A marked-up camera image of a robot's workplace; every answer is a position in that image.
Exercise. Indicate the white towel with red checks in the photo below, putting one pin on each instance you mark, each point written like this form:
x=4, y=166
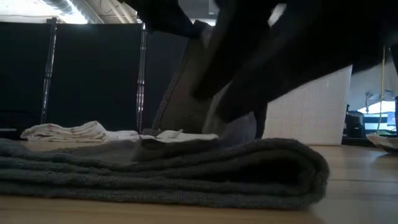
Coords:
x=71, y=132

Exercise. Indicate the white perforated laundry basket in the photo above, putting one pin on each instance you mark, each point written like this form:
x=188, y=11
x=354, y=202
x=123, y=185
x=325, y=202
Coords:
x=311, y=115

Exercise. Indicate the corrugated silver air duct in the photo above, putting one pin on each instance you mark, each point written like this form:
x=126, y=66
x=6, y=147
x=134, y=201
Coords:
x=62, y=4

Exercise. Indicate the grey terry towel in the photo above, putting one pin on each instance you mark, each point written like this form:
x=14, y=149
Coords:
x=155, y=180

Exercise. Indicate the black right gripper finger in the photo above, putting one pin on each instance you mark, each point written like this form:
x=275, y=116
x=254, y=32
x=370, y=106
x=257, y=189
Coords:
x=236, y=37
x=258, y=93

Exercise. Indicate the black folding screen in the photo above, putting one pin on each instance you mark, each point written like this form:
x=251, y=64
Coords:
x=93, y=77

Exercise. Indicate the brownish grey towel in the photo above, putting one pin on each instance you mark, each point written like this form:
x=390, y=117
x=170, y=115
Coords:
x=183, y=102

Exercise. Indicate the white flat object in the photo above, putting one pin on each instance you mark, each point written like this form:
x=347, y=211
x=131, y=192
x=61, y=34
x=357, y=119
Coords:
x=385, y=141

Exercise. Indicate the grey ceiling air unit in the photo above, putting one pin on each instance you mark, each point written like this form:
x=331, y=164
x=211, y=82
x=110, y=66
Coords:
x=199, y=6

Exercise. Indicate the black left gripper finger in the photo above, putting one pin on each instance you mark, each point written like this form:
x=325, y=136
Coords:
x=192, y=29

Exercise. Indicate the black chair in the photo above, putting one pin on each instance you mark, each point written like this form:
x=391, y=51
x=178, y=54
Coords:
x=354, y=124

